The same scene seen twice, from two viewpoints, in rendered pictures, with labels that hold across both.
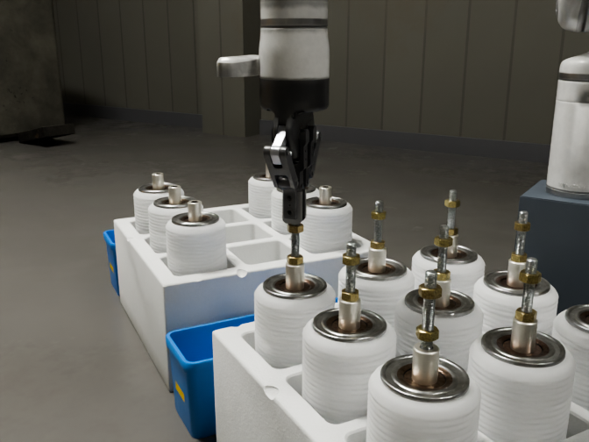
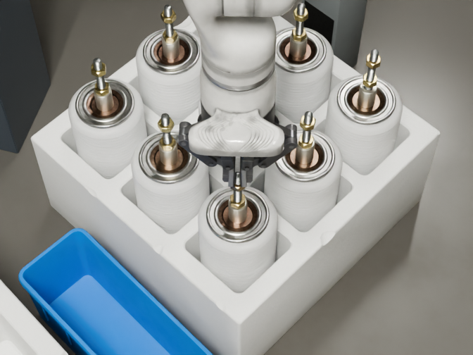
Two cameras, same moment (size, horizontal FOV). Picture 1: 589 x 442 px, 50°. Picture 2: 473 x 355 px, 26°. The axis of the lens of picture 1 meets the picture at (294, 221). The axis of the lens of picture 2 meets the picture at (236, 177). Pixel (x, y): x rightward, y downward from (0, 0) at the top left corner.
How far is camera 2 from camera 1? 1.31 m
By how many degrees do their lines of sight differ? 85
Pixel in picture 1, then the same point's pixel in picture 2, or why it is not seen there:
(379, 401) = (394, 125)
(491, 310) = not seen: hidden behind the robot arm
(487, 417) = (326, 91)
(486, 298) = (197, 76)
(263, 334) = (269, 253)
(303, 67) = not seen: hidden behind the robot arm
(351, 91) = not seen: outside the picture
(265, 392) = (324, 244)
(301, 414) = (350, 208)
